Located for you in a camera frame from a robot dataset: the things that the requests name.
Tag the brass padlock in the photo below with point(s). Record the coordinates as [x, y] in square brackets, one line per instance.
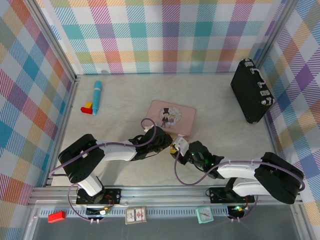
[172, 145]

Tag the pink tin box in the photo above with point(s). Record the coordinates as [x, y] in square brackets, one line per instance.
[185, 117]

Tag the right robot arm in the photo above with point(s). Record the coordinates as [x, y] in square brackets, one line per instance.
[235, 170]

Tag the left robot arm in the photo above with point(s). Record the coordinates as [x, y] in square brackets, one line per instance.
[117, 152]

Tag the teal alarm clock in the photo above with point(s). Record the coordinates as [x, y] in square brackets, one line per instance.
[205, 215]

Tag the small black controller board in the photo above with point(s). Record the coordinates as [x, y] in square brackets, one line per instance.
[93, 212]
[235, 212]

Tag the black briefcase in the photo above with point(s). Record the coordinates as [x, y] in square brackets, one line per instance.
[247, 95]

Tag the playing card deck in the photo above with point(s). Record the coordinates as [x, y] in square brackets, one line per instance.
[136, 215]

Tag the blue marker pen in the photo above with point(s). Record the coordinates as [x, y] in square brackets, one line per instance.
[97, 97]

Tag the yellow toy building block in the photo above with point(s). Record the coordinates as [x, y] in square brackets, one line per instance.
[89, 104]

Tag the red toy building block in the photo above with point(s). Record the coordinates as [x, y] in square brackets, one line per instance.
[86, 110]

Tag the red rectangular block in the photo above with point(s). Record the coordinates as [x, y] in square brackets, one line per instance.
[57, 216]

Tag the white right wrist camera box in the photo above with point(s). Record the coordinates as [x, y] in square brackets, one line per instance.
[181, 145]

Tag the long aluminium base rail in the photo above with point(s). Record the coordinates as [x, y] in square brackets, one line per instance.
[162, 195]

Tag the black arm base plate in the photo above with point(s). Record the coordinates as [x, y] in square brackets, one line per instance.
[217, 195]
[112, 193]

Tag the aluminium frame corner post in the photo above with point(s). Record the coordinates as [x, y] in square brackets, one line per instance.
[50, 35]
[275, 30]

